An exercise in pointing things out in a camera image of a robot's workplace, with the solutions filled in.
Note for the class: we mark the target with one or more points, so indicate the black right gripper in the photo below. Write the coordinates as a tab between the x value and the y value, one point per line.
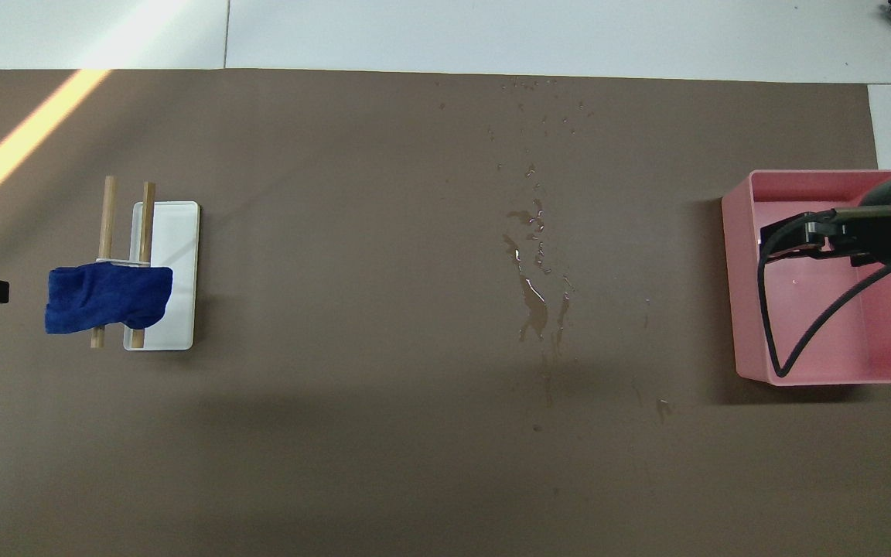
875	236

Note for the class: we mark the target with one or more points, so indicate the blue towel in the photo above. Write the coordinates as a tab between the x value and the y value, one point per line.
105	298

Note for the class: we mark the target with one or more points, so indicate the white towel rack base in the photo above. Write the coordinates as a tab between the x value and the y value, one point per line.
179	255

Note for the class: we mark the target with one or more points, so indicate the spilled water drops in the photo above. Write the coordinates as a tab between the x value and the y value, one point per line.
532	305

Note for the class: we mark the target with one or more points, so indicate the pink plastic bin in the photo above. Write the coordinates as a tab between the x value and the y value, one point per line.
824	325

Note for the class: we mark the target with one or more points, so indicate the wooden rack rod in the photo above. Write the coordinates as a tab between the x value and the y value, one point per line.
147	224
108	216

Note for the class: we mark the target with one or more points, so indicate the brown paper table mat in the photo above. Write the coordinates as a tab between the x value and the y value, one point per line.
337	309

